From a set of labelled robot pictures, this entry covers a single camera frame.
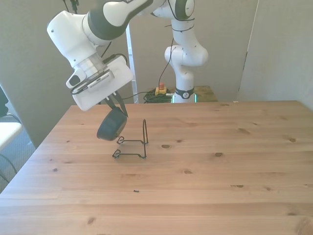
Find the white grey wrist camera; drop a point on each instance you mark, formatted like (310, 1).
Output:
(97, 82)

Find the dark blue bowl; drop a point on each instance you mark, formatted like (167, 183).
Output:
(111, 126)

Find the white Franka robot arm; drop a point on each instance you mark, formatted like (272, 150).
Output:
(187, 57)

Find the black object beside table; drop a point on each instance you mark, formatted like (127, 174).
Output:
(3, 102)

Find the white side table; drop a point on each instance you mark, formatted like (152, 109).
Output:
(7, 132)

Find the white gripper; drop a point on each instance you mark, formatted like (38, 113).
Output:
(119, 73)

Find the yellow emergency stop box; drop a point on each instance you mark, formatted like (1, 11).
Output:
(161, 90)

